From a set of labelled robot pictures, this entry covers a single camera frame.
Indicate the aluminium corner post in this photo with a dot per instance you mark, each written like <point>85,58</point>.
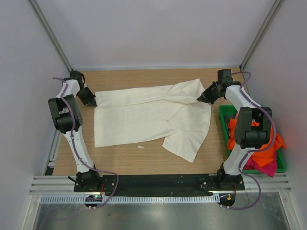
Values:
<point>268,19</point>
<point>48,30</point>

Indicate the aluminium front frame rail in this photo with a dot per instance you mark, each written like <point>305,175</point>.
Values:
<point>62,185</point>

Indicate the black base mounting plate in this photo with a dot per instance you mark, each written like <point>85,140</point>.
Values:
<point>151,183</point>

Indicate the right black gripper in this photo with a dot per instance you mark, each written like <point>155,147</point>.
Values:
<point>206,97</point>

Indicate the green plastic bin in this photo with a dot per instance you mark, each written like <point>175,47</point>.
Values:
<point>228,111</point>

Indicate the left aluminium corner post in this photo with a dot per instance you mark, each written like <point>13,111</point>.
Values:
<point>48,30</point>

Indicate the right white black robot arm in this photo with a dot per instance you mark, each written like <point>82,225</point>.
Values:
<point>254,128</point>

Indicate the white slotted cable duct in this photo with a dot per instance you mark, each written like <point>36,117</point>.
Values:
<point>95,199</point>

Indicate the magenta t shirt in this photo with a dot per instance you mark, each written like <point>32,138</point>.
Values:
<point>269,169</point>

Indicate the cream white t shirt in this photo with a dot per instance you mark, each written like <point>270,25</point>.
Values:
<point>171,112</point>

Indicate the right aluminium corner post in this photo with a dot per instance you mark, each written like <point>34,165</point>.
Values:
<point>268,19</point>

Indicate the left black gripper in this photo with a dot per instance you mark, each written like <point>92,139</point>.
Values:
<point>90,99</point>

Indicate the orange t shirt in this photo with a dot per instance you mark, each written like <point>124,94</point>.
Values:
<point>260,158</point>

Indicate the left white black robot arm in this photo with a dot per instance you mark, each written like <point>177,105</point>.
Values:
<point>67,118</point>

